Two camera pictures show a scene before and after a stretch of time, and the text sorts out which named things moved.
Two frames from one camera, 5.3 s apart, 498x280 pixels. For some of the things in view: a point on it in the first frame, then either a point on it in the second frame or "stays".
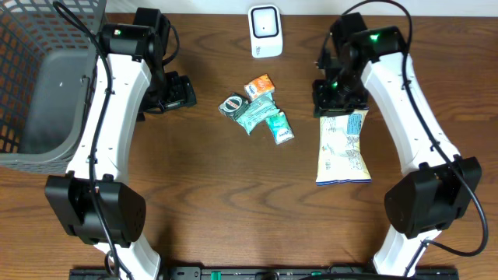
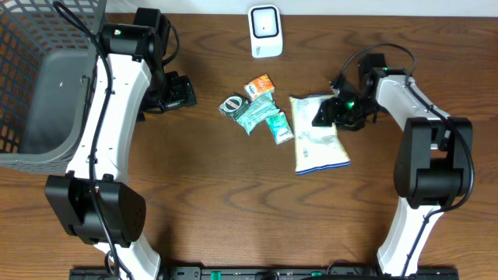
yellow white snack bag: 340,156 → 317,148
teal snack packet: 257,111 stays
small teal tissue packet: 280,127 stays
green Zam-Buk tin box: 233,105 stays
